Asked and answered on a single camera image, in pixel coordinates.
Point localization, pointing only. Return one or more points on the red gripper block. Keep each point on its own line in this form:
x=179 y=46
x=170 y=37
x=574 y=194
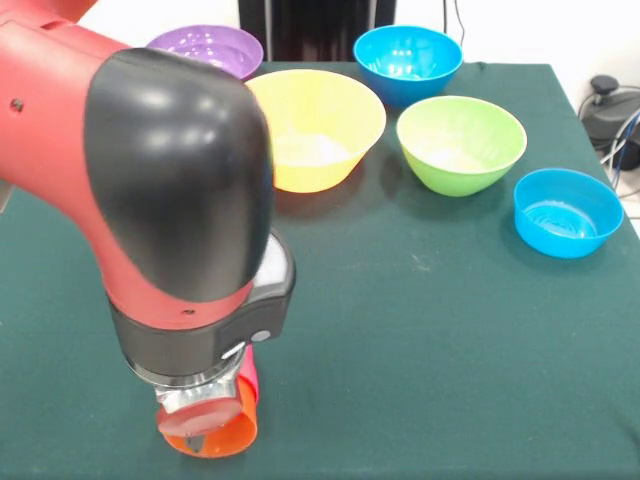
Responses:
x=200 y=415

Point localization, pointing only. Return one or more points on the orange-red cup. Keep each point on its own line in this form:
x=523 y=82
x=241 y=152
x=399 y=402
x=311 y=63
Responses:
x=230 y=440

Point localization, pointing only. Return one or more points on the pink cup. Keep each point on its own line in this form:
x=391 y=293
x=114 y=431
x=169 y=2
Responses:
x=250 y=372

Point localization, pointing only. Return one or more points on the large orange bowl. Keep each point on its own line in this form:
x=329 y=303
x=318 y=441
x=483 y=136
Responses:
x=320 y=150

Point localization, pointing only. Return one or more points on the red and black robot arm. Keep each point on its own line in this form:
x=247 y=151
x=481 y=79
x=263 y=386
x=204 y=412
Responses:
x=135 y=200

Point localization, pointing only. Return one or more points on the dark green tablecloth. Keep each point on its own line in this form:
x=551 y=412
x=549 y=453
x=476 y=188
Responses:
x=400 y=350

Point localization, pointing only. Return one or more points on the purple bowl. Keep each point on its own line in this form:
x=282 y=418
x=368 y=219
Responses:
x=220 y=50

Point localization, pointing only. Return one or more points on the large green bowl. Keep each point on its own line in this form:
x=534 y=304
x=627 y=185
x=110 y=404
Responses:
x=460 y=150

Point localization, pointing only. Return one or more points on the deep blue bowl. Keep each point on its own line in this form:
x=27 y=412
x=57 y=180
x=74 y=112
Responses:
x=400 y=85

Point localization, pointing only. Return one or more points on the shallow blue bowl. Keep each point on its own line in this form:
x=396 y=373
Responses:
x=567 y=220

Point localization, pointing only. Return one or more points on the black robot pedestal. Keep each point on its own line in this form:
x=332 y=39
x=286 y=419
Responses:
x=310 y=30

